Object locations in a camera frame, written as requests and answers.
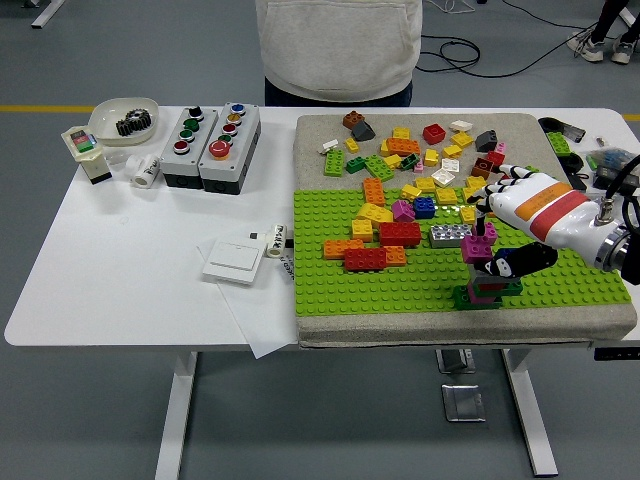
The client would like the black floor cable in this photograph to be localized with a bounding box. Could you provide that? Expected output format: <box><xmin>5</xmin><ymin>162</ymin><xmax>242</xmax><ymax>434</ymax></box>
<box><xmin>415</xmin><ymin>0</ymin><xmax>601</xmax><ymax>79</ymax></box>

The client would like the pink long toy brick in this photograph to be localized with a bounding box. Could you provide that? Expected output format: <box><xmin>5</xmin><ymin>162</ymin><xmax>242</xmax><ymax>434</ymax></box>
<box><xmin>467</xmin><ymin>284</ymin><xmax>504</xmax><ymax>306</ymax></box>

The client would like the black table control panel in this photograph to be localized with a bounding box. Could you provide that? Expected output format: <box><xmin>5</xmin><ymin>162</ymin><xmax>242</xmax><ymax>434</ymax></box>
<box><xmin>593</xmin><ymin>347</ymin><xmax>640</xmax><ymax>361</ymax></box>

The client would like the grey emergency-stop control box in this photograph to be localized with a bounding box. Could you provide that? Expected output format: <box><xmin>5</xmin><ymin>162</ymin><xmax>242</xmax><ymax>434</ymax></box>
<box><xmin>198</xmin><ymin>102</ymin><xmax>262</xmax><ymax>195</ymax></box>

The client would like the white plastic bowl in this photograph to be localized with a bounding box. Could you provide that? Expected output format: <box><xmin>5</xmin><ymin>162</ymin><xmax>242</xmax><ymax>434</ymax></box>
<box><xmin>88</xmin><ymin>96</ymin><xmax>161</xmax><ymax>147</ymax></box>

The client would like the white table leg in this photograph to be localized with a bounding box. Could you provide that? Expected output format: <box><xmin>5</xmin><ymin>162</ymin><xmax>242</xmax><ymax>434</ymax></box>
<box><xmin>501</xmin><ymin>348</ymin><xmax>560</xmax><ymax>477</ymax></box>
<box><xmin>153</xmin><ymin>351</ymin><xmax>200</xmax><ymax>480</ymax></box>

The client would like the person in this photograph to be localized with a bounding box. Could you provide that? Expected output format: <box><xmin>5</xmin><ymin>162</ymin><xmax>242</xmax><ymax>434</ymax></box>
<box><xmin>254</xmin><ymin>0</ymin><xmax>424</xmax><ymax>108</ymax></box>
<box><xmin>567</xmin><ymin>0</ymin><xmax>640</xmax><ymax>65</ymax></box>

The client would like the grey four-button control box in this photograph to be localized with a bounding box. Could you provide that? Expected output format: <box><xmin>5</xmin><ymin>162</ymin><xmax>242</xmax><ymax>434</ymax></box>
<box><xmin>158</xmin><ymin>106</ymin><xmax>221</xmax><ymax>190</ymax></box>

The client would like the white wall switch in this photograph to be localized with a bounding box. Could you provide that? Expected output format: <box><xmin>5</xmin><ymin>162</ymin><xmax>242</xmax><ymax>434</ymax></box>
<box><xmin>201</xmin><ymin>239</ymin><xmax>265</xmax><ymax>286</ymax></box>

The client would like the lime green toy brick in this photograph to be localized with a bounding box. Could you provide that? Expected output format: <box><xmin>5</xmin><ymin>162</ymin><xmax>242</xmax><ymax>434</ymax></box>
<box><xmin>323</xmin><ymin>148</ymin><xmax>346</xmax><ymax>178</ymax></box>

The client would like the silver long toy brick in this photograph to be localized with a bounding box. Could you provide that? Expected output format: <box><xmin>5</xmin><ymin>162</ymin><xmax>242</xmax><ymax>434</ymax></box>
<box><xmin>428</xmin><ymin>223</ymin><xmax>472</xmax><ymax>250</ymax></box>

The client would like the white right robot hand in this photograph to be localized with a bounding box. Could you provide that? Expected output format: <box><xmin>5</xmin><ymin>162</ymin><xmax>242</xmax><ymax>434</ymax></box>
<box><xmin>460</xmin><ymin>163</ymin><xmax>622</xmax><ymax>280</ymax></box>

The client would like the white switch module green red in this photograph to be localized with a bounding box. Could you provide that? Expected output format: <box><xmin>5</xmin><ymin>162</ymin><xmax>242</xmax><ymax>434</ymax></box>
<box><xmin>60</xmin><ymin>124</ymin><xmax>113</xmax><ymax>186</ymax></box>

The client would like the metal floor plate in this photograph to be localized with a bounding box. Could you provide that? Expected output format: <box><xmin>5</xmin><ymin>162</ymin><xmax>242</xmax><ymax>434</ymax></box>
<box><xmin>440</xmin><ymin>383</ymin><xmax>487</xmax><ymax>424</ymax></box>

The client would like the black box green connector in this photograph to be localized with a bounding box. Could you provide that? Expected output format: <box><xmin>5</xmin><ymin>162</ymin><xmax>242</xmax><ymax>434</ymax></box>
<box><xmin>594</xmin><ymin>167</ymin><xmax>640</xmax><ymax>192</ymax></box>

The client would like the magenta toy brick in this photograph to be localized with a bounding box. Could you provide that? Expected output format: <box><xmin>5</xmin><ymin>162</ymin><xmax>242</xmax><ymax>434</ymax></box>
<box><xmin>378</xmin><ymin>198</ymin><xmax>414</xmax><ymax>224</ymax></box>

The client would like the white paper sheet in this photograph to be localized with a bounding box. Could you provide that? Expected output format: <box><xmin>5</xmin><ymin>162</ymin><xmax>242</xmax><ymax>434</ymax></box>
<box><xmin>196</xmin><ymin>238</ymin><xmax>301</xmax><ymax>360</ymax></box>

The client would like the large yellow sloped brick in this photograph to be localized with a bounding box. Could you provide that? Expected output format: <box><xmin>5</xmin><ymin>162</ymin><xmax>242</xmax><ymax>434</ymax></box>
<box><xmin>353</xmin><ymin>202</ymin><xmax>395</xmax><ymax>229</ymax></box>

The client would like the red long toy brick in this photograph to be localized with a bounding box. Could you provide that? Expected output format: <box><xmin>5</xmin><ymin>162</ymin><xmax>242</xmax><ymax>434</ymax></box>
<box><xmin>378</xmin><ymin>221</ymin><xmax>422</xmax><ymax>248</ymax></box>
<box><xmin>343</xmin><ymin>247</ymin><xmax>389</xmax><ymax>272</ymax></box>

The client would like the white labelled cylinder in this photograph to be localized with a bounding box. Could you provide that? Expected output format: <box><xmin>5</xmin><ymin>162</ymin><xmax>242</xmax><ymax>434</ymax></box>
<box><xmin>264</xmin><ymin>223</ymin><xmax>291</xmax><ymax>260</ymax></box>

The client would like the yellow square toy brick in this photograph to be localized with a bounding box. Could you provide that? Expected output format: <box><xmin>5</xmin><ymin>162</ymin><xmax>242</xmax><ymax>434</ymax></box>
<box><xmin>350</xmin><ymin>218</ymin><xmax>375</xmax><ymax>243</ymax></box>

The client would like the white pipe fitting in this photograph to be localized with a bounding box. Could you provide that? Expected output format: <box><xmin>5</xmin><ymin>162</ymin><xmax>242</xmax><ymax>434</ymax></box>
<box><xmin>124</xmin><ymin>153</ymin><xmax>162</xmax><ymax>190</ymax></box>

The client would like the clear bag with parts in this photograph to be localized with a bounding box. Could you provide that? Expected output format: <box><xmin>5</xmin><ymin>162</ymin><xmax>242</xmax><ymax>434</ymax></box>
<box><xmin>585</xmin><ymin>146</ymin><xmax>635</xmax><ymax>172</ymax></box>

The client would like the white table foot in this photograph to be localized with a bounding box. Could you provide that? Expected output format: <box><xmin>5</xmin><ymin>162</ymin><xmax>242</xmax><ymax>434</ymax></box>
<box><xmin>30</xmin><ymin>0</ymin><xmax>67</xmax><ymax>29</ymax></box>

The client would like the green studded baseplate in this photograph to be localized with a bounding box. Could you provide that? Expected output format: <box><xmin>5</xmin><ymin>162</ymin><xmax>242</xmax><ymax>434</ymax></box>
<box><xmin>278</xmin><ymin>183</ymin><xmax>633</xmax><ymax>318</ymax></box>

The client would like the dark green long toy brick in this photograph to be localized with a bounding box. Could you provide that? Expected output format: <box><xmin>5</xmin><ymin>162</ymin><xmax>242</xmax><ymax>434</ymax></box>
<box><xmin>472</xmin><ymin>281</ymin><xmax>524</xmax><ymax>300</ymax></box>
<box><xmin>452</xmin><ymin>284</ymin><xmax>505</xmax><ymax>312</ymax></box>

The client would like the orange long toy brick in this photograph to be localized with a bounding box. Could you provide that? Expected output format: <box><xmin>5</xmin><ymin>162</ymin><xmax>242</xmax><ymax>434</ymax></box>
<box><xmin>385</xmin><ymin>137</ymin><xmax>422</xmax><ymax>156</ymax></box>
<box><xmin>323</xmin><ymin>238</ymin><xmax>366</xmax><ymax>260</ymax></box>

